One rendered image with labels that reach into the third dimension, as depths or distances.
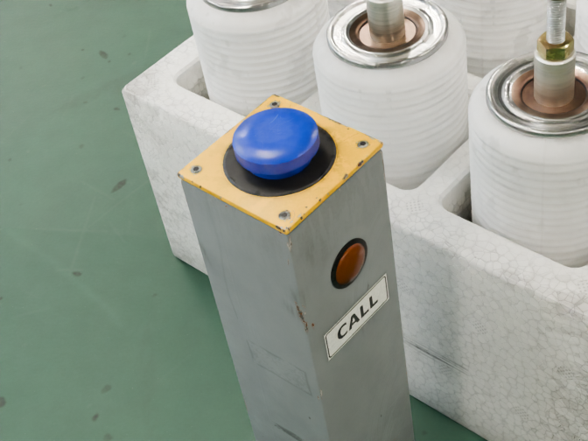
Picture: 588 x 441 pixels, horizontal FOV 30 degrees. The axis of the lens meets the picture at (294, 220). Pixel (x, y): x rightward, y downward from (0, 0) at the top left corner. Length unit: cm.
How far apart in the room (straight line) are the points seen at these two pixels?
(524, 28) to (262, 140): 30
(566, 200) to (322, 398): 18
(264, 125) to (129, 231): 47
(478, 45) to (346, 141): 26
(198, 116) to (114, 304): 21
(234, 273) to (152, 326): 34
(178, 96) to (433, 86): 21
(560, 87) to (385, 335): 17
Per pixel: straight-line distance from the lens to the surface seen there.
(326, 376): 57
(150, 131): 82
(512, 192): 63
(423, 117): 68
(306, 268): 51
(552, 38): 61
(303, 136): 50
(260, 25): 73
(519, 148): 61
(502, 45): 76
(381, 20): 67
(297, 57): 75
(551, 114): 62
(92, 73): 116
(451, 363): 73
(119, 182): 101
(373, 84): 66
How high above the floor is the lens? 65
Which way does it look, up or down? 44 degrees down
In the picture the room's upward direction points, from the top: 11 degrees counter-clockwise
